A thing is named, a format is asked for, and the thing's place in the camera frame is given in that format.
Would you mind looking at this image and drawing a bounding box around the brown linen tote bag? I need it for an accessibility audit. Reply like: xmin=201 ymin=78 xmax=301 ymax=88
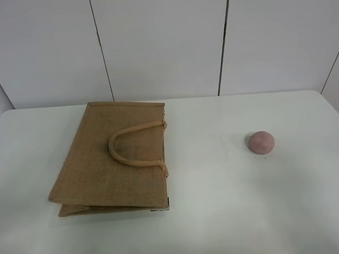
xmin=48 ymin=102 xmax=169 ymax=217

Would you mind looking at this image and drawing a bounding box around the pink peach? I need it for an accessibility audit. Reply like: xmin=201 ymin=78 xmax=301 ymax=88
xmin=247 ymin=131 xmax=275 ymax=155

